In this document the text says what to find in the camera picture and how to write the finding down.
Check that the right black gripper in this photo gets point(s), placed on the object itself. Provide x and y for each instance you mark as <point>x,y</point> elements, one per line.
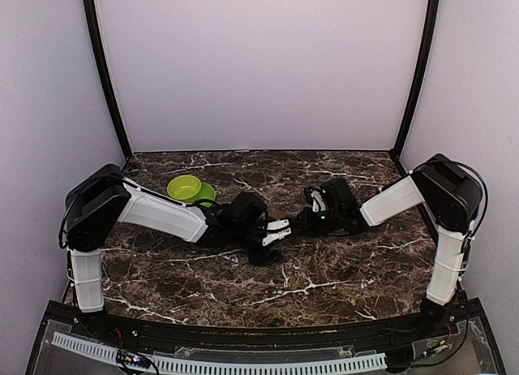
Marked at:
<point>306,226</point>

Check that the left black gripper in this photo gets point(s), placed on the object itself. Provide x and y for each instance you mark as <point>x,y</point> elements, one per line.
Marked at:
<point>262,257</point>

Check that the plaid sunglasses case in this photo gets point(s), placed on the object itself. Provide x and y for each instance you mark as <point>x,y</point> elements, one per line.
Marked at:
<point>278,216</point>

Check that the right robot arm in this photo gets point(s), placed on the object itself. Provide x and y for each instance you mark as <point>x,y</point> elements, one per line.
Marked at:
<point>453,193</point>

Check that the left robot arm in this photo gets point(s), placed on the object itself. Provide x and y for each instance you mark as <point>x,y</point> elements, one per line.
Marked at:
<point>108,197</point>

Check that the green plastic plate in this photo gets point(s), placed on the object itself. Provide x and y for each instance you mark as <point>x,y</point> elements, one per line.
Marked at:
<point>207,195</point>

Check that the green plastic bowl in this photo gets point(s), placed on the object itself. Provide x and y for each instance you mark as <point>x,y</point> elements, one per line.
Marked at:
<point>184,188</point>

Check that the small circuit board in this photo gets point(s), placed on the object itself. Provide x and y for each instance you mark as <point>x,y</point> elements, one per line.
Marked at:
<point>127,358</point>

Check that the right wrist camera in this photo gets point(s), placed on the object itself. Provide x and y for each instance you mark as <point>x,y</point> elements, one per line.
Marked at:
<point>315,197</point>

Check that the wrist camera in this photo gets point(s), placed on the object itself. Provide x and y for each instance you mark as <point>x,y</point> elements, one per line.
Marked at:
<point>315,197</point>
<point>276,230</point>

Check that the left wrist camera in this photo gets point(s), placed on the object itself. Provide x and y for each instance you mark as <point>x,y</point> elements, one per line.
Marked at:
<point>276,230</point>

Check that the black front rail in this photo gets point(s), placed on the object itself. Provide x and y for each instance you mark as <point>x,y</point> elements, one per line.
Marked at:
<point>388,334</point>

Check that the white slotted cable duct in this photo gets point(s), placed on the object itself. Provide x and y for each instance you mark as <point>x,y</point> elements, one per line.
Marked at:
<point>194,361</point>

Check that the right black frame post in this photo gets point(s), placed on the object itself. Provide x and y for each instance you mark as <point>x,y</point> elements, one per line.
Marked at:
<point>417,81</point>

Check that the black frame post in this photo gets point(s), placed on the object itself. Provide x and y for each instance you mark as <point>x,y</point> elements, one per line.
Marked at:
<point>417,81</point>
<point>94,32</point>

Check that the left black frame post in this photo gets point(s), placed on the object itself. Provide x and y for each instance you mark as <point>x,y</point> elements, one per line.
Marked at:
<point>94,32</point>

